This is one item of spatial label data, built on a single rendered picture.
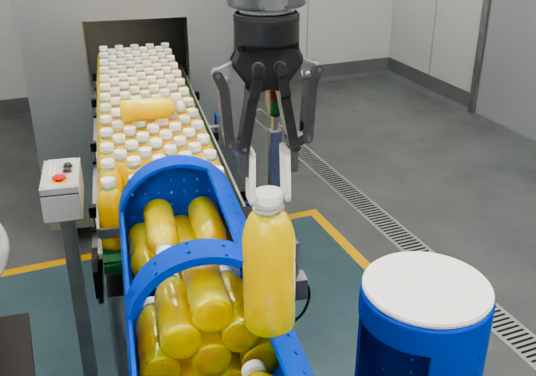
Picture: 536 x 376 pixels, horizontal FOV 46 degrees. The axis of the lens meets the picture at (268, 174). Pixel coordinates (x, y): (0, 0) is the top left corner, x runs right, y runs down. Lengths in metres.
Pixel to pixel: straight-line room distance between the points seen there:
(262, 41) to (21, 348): 0.85
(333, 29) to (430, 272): 5.10
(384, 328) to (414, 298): 0.09
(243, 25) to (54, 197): 1.12
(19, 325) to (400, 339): 0.77
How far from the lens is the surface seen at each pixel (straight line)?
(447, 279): 1.46
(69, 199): 1.75
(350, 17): 6.49
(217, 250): 1.14
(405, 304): 1.36
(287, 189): 0.79
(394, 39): 6.73
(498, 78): 5.46
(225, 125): 0.75
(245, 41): 0.72
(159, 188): 1.55
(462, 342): 1.36
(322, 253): 3.46
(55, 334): 3.05
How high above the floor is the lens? 1.83
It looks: 25 degrees down
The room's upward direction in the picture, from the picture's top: straight up
